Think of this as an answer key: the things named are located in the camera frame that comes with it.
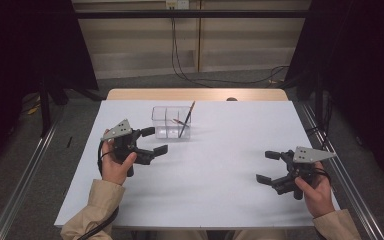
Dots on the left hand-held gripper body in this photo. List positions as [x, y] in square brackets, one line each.
[125, 146]

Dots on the clear acrylic pen holder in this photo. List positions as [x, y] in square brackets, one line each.
[161, 123]

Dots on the yellow floor item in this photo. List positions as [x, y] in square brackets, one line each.
[33, 110]

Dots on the long black and gold pen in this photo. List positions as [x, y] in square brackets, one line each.
[187, 118]

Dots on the white table cover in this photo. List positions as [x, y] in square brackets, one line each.
[213, 193]

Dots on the black curtain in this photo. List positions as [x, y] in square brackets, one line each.
[363, 50]
[13, 50]

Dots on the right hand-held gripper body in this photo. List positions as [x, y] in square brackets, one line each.
[300, 170]

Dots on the white wall socket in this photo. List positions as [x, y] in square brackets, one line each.
[176, 4]

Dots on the person's left hand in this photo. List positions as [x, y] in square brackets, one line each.
[113, 170]

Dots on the black metal stand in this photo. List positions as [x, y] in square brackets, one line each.
[45, 110]
[319, 106]

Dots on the metal floor rail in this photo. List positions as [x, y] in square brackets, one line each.
[21, 186]
[343, 176]

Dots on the small black floor item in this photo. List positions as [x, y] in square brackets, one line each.
[69, 142]

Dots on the person's right hand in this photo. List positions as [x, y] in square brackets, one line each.
[320, 200]

